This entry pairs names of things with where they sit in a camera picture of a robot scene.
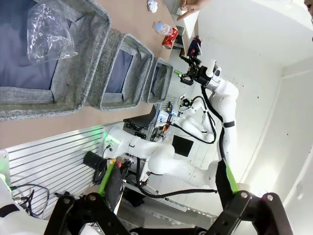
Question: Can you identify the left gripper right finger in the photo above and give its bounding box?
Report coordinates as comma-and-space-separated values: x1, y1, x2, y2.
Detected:
205, 160, 294, 235

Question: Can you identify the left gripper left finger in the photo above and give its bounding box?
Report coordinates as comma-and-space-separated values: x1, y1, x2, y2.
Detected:
45, 160, 130, 235

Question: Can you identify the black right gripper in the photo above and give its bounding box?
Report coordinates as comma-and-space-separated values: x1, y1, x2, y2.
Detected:
174, 55, 214, 87

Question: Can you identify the crushed red can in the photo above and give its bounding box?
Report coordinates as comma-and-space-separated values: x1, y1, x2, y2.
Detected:
162, 27, 180, 49

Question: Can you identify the clear bottle with blue cap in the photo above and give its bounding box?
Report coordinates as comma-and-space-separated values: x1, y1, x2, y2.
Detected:
153, 21, 173, 35

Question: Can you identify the white paper ball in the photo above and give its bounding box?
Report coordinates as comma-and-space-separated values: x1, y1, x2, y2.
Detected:
146, 0, 159, 13

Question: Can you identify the clear plastic bag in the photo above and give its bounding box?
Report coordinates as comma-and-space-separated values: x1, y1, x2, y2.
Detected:
26, 2, 78, 65

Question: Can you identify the person's left hand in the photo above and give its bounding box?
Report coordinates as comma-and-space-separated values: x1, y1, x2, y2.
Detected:
176, 0, 211, 22

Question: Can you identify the red and blue cloth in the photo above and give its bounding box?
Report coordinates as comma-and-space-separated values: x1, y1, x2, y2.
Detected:
187, 36, 202, 57

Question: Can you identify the grey fabric basket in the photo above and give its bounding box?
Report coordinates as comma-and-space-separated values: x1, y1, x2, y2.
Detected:
0, 0, 111, 122
146, 57, 173, 104
99, 28, 155, 112

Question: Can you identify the large white table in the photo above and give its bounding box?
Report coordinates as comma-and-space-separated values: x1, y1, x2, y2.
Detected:
171, 6, 199, 49

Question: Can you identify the cluttered equipment rack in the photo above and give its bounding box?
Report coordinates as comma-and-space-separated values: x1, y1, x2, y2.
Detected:
123, 102, 177, 145

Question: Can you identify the black cylinder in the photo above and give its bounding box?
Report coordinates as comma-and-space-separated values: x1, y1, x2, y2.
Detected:
83, 151, 106, 172

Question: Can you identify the yellow red emergency stop button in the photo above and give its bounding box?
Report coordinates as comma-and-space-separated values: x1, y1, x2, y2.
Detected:
107, 158, 123, 169

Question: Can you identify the slotted aluminium mounting plate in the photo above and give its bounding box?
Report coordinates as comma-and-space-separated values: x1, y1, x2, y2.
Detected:
0, 126, 108, 221

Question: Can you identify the black office chair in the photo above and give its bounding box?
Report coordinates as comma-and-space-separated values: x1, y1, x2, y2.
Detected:
127, 105, 157, 128

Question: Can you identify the black square floor panel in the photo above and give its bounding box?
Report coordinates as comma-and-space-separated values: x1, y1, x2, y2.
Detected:
172, 135, 194, 158

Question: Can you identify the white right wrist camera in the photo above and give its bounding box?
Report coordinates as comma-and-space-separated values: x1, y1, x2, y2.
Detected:
206, 59, 222, 79

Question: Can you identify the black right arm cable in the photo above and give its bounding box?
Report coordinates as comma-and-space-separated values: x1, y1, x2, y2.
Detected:
135, 84, 229, 199

